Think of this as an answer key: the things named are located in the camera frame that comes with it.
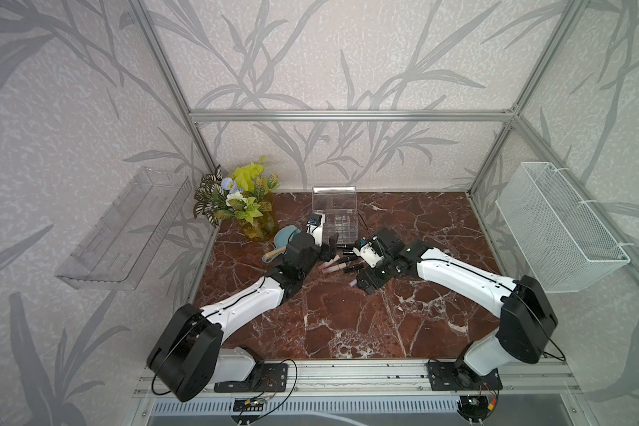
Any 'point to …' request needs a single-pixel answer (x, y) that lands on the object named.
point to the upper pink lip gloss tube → (329, 262)
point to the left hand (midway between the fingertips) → (331, 235)
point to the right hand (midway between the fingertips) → (368, 274)
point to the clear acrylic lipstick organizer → (339, 206)
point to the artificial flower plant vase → (244, 194)
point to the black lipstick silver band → (353, 268)
